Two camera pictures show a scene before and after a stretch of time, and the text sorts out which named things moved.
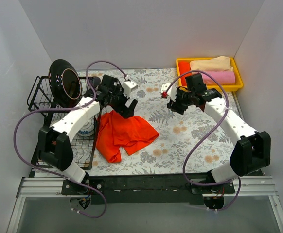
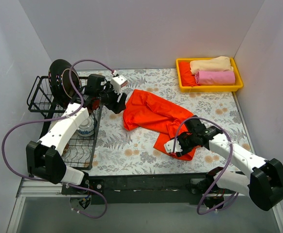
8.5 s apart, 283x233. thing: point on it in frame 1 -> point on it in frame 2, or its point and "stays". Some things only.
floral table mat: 194,142 stays
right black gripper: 180,101 -> 184,143
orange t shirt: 114,132 -> 144,111
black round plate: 64,83 stays
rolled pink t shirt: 221,77 stays
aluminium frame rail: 44,187 stays
